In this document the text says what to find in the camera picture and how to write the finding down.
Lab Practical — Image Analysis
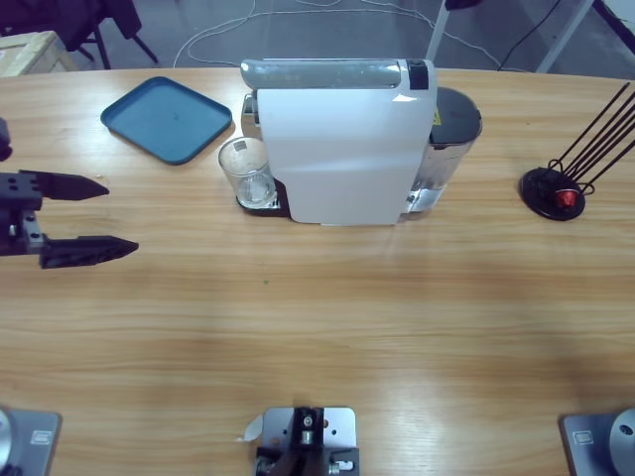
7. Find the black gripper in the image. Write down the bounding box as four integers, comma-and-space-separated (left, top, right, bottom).
0, 170, 140, 271

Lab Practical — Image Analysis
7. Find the clear drinking glass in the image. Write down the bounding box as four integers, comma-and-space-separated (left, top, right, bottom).
217, 136, 277, 209

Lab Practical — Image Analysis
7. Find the white capsule coffee machine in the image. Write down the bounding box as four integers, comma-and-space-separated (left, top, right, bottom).
235, 57, 439, 228

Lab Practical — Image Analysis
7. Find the clear water tank black lid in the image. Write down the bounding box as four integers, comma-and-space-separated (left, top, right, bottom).
404, 86, 483, 222

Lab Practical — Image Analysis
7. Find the blue plastic tray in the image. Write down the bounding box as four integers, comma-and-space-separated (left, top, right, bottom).
99, 75, 234, 168

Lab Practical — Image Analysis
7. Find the wooden crate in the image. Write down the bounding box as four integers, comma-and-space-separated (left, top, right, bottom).
0, 30, 78, 78

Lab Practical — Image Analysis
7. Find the black capsule holder with rods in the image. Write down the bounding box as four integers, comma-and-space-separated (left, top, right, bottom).
519, 81, 635, 222

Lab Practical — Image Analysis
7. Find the black chair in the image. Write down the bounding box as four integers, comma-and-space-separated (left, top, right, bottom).
0, 0, 160, 70

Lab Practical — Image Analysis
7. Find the white paper tab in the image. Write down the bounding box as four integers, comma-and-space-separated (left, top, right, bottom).
234, 415, 265, 443

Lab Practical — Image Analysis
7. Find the white frame leg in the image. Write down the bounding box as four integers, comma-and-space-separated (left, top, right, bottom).
538, 0, 594, 73
425, 0, 455, 63

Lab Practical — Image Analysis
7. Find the black floor cable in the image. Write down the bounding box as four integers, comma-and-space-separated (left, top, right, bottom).
498, 0, 570, 70

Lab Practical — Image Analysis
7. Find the black frame bar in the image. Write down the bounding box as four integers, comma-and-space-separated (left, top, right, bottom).
594, 0, 635, 51

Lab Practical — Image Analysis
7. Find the white floor cable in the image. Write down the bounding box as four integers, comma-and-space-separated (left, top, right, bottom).
173, 0, 502, 70

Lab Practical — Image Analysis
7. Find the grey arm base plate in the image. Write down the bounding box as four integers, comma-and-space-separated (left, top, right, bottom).
560, 409, 635, 476
0, 407, 64, 476

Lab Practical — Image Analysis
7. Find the centre metal base mount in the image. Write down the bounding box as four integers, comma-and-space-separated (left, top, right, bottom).
255, 405, 361, 476

